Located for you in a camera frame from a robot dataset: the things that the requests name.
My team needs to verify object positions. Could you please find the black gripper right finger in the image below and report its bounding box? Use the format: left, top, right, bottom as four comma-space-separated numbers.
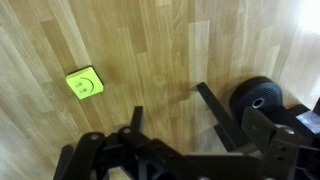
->
240, 106, 320, 180

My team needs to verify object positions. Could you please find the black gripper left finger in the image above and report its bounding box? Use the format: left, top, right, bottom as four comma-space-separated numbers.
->
53, 105, 208, 180

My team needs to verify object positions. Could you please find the yellow smiley eraser sponge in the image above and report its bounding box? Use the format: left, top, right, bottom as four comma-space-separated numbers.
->
65, 65, 105, 101

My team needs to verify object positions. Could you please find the black coffee machine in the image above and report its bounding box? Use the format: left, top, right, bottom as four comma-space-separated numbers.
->
229, 76, 320, 134

